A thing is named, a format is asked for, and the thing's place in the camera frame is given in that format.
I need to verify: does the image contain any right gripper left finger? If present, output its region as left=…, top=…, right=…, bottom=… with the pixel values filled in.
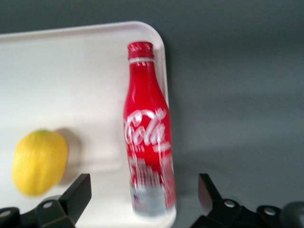
left=35, top=173, right=92, bottom=228

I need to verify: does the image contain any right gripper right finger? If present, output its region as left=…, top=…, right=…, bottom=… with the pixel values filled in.
left=189, top=173, right=257, bottom=228

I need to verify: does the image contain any red coca-cola bottle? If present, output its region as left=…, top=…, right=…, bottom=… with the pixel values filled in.
left=123, top=41, right=177, bottom=218

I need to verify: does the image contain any white rectangular tray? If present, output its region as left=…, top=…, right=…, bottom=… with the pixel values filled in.
left=0, top=21, right=178, bottom=228

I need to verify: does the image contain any yellow lemon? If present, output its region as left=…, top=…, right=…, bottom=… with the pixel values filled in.
left=11, top=129, right=69, bottom=197

